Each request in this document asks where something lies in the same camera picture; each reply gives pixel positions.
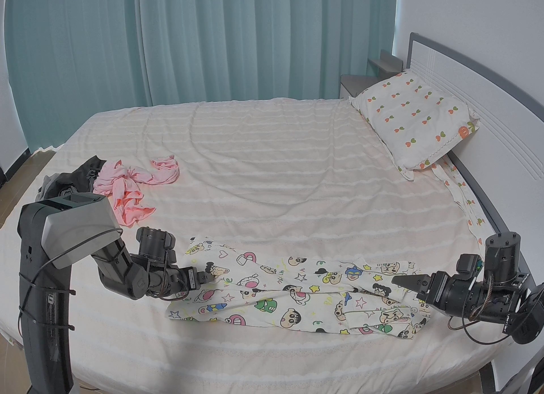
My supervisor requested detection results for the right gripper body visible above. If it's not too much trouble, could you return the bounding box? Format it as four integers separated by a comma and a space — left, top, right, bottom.
424, 271, 474, 321

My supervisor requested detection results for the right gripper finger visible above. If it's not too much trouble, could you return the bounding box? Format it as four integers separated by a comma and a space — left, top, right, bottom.
391, 274, 430, 299

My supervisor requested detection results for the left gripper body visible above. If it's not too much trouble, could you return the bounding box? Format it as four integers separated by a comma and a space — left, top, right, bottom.
168, 266, 200, 297

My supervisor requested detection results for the white printed pyjama top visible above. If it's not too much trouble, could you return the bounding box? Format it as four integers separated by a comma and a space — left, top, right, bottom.
166, 235, 432, 340

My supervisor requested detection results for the pile of clothes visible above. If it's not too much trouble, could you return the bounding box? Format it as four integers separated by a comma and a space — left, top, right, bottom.
37, 155, 107, 204

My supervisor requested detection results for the pink garment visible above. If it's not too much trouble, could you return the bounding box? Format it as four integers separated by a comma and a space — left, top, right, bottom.
93, 154, 180, 227

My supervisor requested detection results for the bed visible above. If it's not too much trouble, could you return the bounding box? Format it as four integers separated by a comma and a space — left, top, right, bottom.
0, 32, 544, 394

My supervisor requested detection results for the white printed pillow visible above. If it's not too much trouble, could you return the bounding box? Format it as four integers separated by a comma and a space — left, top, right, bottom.
349, 68, 480, 181

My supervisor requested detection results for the grey bedside table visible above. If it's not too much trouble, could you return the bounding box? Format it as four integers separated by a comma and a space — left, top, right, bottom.
340, 49, 404, 99

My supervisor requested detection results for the blue-green curtain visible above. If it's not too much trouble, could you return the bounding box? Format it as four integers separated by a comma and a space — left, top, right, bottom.
3, 0, 148, 151
137, 0, 400, 106

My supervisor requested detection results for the black cable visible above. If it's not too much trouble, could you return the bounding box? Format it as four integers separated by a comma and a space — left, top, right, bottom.
19, 228, 122, 325
144, 289, 191, 303
446, 315, 513, 345

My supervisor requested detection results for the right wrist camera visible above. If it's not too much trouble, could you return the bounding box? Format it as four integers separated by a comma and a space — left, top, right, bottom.
457, 253, 483, 281

